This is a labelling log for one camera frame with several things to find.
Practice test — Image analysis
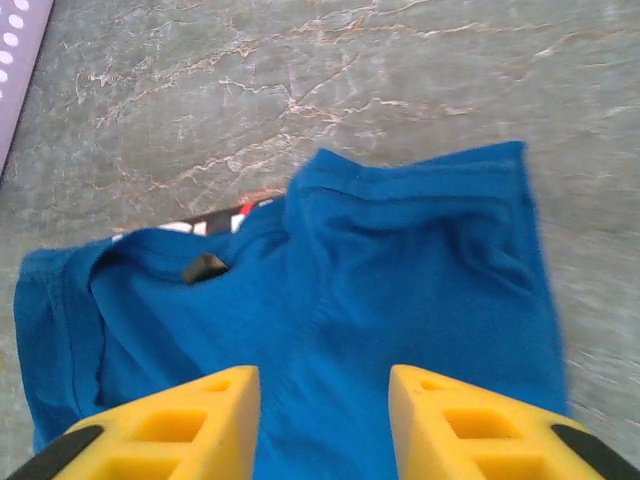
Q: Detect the blue t-shirt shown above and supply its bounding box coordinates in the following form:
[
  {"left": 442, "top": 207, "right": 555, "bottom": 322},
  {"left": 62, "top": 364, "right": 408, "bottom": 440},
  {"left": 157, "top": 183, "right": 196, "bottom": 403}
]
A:
[{"left": 12, "top": 139, "right": 571, "bottom": 480}]

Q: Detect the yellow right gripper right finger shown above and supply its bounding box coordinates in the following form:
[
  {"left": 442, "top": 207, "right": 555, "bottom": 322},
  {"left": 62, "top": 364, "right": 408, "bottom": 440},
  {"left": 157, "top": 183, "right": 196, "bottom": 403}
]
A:
[{"left": 389, "top": 363, "right": 640, "bottom": 480}]

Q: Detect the lavender perforated plastic basket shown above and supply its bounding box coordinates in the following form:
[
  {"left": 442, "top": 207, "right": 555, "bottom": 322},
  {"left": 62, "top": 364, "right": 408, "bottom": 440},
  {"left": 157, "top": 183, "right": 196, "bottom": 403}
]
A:
[{"left": 0, "top": 0, "right": 55, "bottom": 176}]

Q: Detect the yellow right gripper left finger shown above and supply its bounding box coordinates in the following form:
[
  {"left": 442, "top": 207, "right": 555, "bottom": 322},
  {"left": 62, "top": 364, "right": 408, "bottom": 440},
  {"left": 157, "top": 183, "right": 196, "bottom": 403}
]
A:
[{"left": 12, "top": 364, "right": 261, "bottom": 480}]

